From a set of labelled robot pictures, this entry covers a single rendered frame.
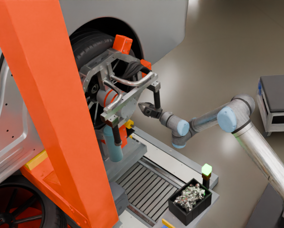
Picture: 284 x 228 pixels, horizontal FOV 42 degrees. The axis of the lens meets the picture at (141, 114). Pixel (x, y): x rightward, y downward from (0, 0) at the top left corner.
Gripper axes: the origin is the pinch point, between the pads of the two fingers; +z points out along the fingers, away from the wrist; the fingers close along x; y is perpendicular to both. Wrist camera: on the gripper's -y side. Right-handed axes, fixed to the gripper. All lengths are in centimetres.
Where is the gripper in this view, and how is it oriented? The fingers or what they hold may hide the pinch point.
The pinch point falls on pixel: (139, 104)
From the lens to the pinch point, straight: 239.9
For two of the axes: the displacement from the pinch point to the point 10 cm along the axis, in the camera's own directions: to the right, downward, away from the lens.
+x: 4.0, -9.0, -1.6
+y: 5.4, 0.9, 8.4
